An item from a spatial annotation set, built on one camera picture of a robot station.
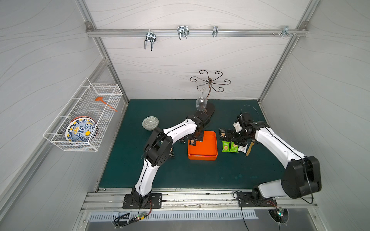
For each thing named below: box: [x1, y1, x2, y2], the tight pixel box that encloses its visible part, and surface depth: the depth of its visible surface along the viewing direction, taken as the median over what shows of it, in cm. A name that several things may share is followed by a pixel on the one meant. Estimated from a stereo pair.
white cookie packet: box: [237, 143, 249, 154], surface depth 93 cm
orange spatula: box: [94, 96, 119, 113], surface depth 80 cm
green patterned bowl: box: [141, 115, 159, 131], surface depth 106 cm
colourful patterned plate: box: [65, 115, 99, 142], surface depth 62 cm
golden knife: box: [245, 141, 255, 157], surface depth 94 cm
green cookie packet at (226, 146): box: [221, 140, 230, 153], surface depth 95 cm
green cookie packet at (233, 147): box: [229, 141, 239, 154], surface depth 93 cm
